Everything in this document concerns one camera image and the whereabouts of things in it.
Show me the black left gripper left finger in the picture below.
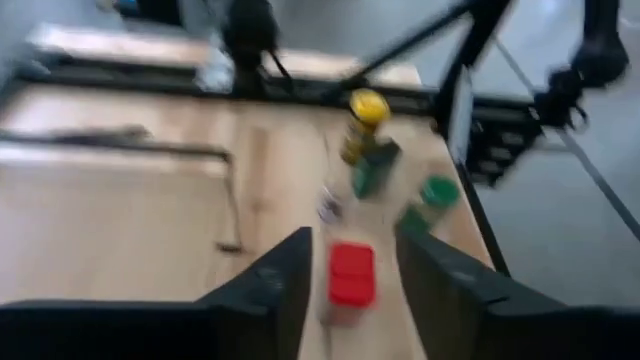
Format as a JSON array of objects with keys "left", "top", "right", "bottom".
[{"left": 197, "top": 227, "right": 312, "bottom": 360}]

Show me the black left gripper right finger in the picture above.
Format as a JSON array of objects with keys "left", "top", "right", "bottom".
[{"left": 397, "top": 229, "right": 566, "bottom": 360}]

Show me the red-lid spice jar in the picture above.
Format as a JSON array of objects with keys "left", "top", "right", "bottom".
[{"left": 327, "top": 241, "right": 377, "bottom": 326}]

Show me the green-lid spice jar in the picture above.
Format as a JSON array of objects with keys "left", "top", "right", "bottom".
[{"left": 394, "top": 174, "right": 461, "bottom": 239}]

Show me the dark green box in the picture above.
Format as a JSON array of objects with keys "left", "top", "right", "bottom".
[{"left": 351, "top": 138, "right": 403, "bottom": 200}]

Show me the yellow-lid spice jar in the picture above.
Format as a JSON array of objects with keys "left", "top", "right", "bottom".
[{"left": 339, "top": 88, "right": 392, "bottom": 166}]

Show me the black rig frame strut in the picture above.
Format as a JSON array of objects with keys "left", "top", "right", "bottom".
[{"left": 319, "top": 0, "right": 544, "bottom": 189}]

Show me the black table edge rail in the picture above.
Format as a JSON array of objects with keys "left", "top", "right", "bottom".
[{"left": 14, "top": 59, "right": 541, "bottom": 121}]

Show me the black post on rail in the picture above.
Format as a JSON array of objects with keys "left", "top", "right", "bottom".
[{"left": 222, "top": 0, "right": 296, "bottom": 99}]

